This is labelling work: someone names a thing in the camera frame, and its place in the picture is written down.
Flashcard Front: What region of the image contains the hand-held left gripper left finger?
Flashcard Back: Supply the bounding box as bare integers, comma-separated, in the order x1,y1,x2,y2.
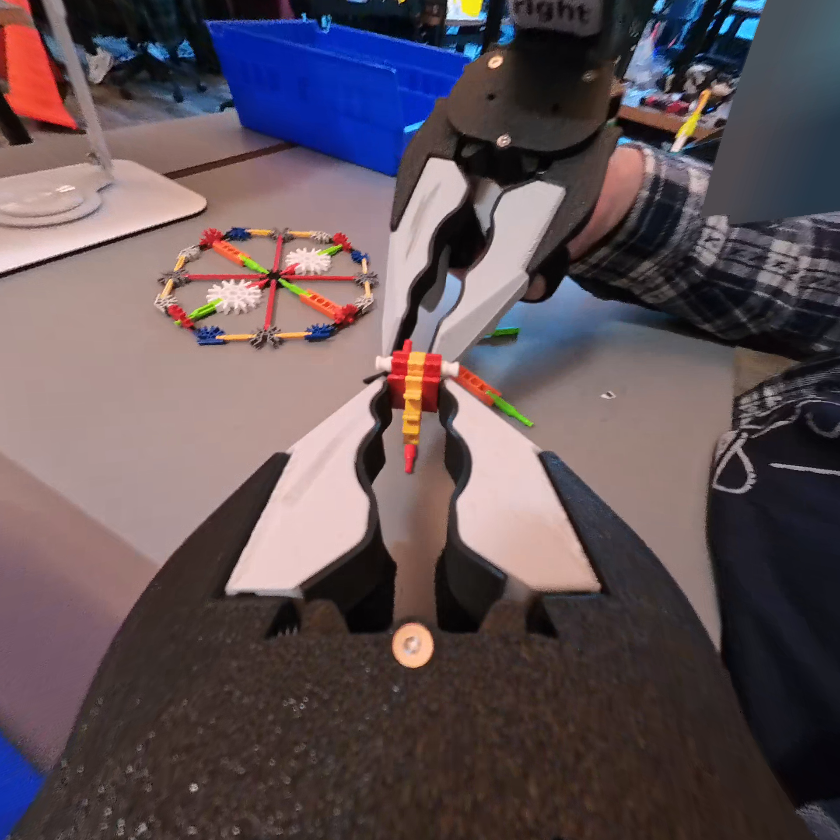
225,381,388,598

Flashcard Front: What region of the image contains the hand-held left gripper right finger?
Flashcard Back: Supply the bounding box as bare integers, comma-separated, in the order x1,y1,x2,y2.
440,379,602,597

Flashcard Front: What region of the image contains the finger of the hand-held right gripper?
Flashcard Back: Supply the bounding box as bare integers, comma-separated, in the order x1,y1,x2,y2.
428,177,568,363
379,156,472,357

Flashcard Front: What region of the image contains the red yellow toy block assembly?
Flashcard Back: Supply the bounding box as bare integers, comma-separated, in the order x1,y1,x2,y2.
364,350,460,447

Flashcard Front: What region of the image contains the person's right forearm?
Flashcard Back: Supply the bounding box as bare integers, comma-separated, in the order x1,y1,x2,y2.
570,141,840,361

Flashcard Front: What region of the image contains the person's right hand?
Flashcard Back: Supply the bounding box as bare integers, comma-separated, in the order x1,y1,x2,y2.
567,144,649,263

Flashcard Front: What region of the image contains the orange connector with green rod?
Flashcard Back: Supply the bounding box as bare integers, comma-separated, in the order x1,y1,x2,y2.
456,366,534,427

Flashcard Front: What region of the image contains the plain blue plastic bin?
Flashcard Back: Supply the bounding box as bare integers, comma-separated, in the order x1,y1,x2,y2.
205,18,473,177

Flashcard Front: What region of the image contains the colourful toy wheel construction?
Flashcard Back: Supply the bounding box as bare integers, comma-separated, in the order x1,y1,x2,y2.
154,226,380,349

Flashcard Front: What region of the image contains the blue plastic bin with tag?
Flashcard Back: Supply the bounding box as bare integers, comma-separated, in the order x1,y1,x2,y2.
0,730,46,837

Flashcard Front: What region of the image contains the orange panel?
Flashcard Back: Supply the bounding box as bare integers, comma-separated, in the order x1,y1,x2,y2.
0,0,78,131

